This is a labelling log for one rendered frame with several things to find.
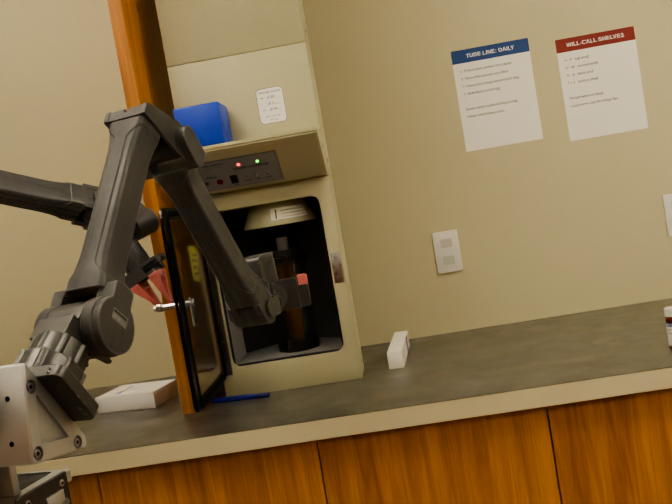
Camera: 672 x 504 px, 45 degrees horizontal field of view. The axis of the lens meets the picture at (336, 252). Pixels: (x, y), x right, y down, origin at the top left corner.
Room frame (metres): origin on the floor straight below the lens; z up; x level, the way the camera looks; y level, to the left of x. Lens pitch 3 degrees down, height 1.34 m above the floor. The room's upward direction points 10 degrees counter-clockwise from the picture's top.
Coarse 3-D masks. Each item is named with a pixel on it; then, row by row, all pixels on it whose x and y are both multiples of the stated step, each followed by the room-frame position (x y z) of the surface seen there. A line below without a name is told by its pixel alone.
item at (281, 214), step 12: (264, 204) 1.87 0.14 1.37; (276, 204) 1.86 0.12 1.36; (288, 204) 1.87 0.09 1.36; (300, 204) 1.88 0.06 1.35; (252, 216) 1.88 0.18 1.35; (264, 216) 1.86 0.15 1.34; (276, 216) 1.85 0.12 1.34; (288, 216) 1.85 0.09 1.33; (300, 216) 1.86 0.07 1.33; (312, 216) 1.89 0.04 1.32; (252, 228) 1.87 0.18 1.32
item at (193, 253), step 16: (160, 224) 1.52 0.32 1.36; (176, 224) 1.62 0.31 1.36; (176, 240) 1.59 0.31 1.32; (192, 240) 1.73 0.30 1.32; (176, 256) 1.57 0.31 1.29; (192, 256) 1.71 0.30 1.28; (192, 272) 1.68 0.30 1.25; (192, 288) 1.65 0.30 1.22; (176, 304) 1.52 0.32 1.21; (208, 304) 1.78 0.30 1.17; (208, 320) 1.75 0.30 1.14; (192, 336) 1.58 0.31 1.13; (208, 336) 1.72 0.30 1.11; (208, 352) 1.69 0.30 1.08; (208, 368) 1.67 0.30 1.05; (192, 384) 1.52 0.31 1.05; (208, 384) 1.64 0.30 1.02; (192, 400) 1.52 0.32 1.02
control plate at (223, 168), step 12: (240, 156) 1.74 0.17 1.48; (252, 156) 1.74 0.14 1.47; (264, 156) 1.74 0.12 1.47; (276, 156) 1.75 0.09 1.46; (204, 168) 1.76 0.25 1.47; (216, 168) 1.76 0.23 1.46; (228, 168) 1.76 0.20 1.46; (240, 168) 1.76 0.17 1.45; (252, 168) 1.76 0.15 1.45; (264, 168) 1.77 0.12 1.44; (276, 168) 1.77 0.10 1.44; (204, 180) 1.78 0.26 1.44; (216, 180) 1.78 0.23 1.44; (228, 180) 1.79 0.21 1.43; (240, 180) 1.79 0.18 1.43; (252, 180) 1.79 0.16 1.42; (264, 180) 1.79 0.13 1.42
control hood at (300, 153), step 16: (224, 144) 1.72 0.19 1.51; (240, 144) 1.72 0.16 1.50; (256, 144) 1.72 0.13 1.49; (272, 144) 1.72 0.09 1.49; (288, 144) 1.72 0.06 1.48; (304, 144) 1.73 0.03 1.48; (320, 144) 1.74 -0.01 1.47; (208, 160) 1.74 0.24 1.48; (288, 160) 1.76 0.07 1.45; (304, 160) 1.76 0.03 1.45; (320, 160) 1.76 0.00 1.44; (288, 176) 1.79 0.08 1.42; (304, 176) 1.79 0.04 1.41; (224, 192) 1.82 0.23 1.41
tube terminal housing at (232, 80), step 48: (288, 48) 1.82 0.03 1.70; (192, 96) 1.84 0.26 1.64; (240, 96) 1.83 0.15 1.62; (288, 96) 1.82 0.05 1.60; (240, 192) 1.83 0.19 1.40; (288, 192) 1.83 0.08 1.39; (336, 240) 1.82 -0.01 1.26; (336, 288) 1.82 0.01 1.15; (240, 384) 1.84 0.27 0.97; (288, 384) 1.83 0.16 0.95
